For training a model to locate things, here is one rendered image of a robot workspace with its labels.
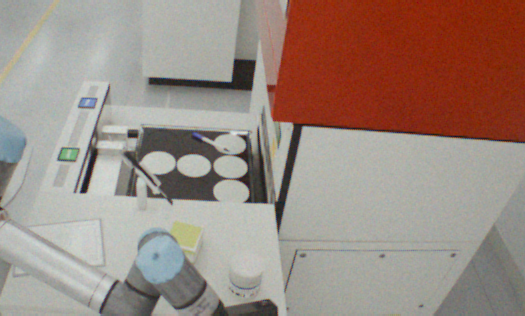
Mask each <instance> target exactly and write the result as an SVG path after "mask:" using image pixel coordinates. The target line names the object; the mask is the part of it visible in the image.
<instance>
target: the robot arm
mask: <svg viewBox="0 0 525 316"><path fill-rule="evenodd" d="M26 145H27V138H26V134H25V133H24V132H23V131H22V130H21V129H20V128H19V127H18V126H17V125H16V124H15V123H12V122H11V120H7V119H6V118H4V117H2V116H1V115H0V202H1V200H2V197H3V195H4V194H5V192H6V188H7V187H8V185H9V183H10V180H11V178H12V176H13V174H14V172H15V169H16V167H17V166H18V164H19V162H20V160H21V159H22V157H23V155H24V151H25V147H26ZM137 244H138V254H137V256H136V258H135V260H134V261H133V263H132V264H133V265H132V267H131V268H130V270H129V272H128V274H127V276H126V279H125V281H124V282H122V281H120V280H118V279H116V278H114V277H113V276H111V275H109V274H107V273H105V272H103V271H101V270H99V269H98V268H96V267H94V266H92V265H90V264H88V263H86V262H85V261H83V260H81V259H79V258H77V257H75V256H74V255H72V254H70V253H68V252H66V251H65V250H63V249H61V248H60V247H58V246H57V245H55V244H54V243H52V242H51V241H49V240H48V239H46V238H44V237H42V236H41V235H39V234H37V233H35V232H34V231H32V230H30V229H28V228H27V227H25V226H23V225H21V224H20V223H18V222H16V221H15V220H13V219H11V217H10V213H9V212H8V211H7V210H5V209H3V208H2V207H1V206H0V258H2V259H3V260H5V261H7V262H9V263H10V264H12V265H14V266H15V267H17V268H19V269H21V270H22V271H24V272H26V273H28V274H29V275H31V276H33V277H35V278H36V279H38V280H40V281H42V282H43V283H45V284H47V285H49V286H51V287H52V288H54V289H56V290H58V291H60V292H61V293H63V294H65V295H67V296H69V297H70V298H72V299H74V300H76V301H78V302H79V303H81V304H83V305H85V306H87V307H89V308H90V309H92V310H94V311H96V312H98V313H100V314H102V315H103V316H152V312H153V311H154V309H155V307H156V305H157V303H158V302H159V298H160V296H161V295H162V296H163V297H164V299H165V300H166V301H167V302H168V303H169V304H170V306H171V307H172V308H173V309H174V310H175V311H177V313H178V314H179V315H180V316H278V307H277V306H276V305H275V304H274V303H273V302H272V301H271V300H270V299H265V300H260V301H255V302H250V303H245V304H240V305H238V304H235V305H231V306H226V307H225V305H224V302H223V301H221V300H220V298H219V295H218V294H217V293H216V291H215V290H214V289H213V287H212V286H211V285H210V284H209V282H208V281H207V280H206V279H205V278H203V276H202V275H201V274H200V273H199V272H198V271H197V270H196V269H195V267H194V266H193V265H192V263H191V262H190V261H189V259H188V258H187V257H186V255H185V253H184V252H183V250H182V249H181V248H180V246H179V244H178V241H177V240H176V238H175V237H174V236H173V235H171V234H170V233H169V232H168V231H167V230H165V229H162V228H155V227H151V228H149V229H147V230H146V231H144V232H143V233H142V234H141V236H140V237H139V239H138V242H137Z"/></svg>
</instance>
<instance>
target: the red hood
mask: <svg viewBox="0 0 525 316"><path fill-rule="evenodd" d="M255 5H256V12H257V25H258V33H259V39H260V46H261V54H262V61H263V68H264V76H265V83H267V90H268V97H269V105H270V112H271V117H272V120H273V121H277V122H293V123H294V124H309V125H323V126H338V127H353V128H368V129H381V130H396V131H410V132H417V133H423V134H437V135H451V136H464V137H476V138H489V139H502V140H514V141H525V0H255Z"/></svg>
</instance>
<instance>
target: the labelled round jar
mask: <svg viewBox="0 0 525 316"><path fill-rule="evenodd" d="M263 268H264V263H263V261H262V259H261V258H260V257H259V256H258V255H257V254H255V253H253V252H248V251H244V252H239V253H237V254H236V255H234V256H233V257H232V259H231V263H230V270H229V276H228V283H227V288H228V291H229V293H230V295H231V296H232V297H233V298H234V299H236V300H238V301H241V302H248V301H251V300H253V299H255V298H256V297H257V296H258V291H259V287H260V283H261V278H262V273H263Z"/></svg>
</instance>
